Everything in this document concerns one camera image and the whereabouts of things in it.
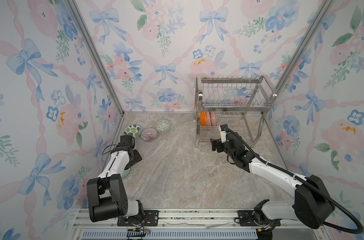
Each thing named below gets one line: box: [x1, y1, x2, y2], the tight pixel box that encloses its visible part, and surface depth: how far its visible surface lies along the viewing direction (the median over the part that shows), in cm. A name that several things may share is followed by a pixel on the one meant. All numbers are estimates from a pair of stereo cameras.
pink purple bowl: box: [205, 111, 212, 126], surface depth 102 cm
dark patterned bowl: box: [210, 111, 217, 126], surface depth 103 cm
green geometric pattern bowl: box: [154, 119, 172, 133], surface depth 112 cm
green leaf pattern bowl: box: [123, 124, 142, 139], surface depth 108 cm
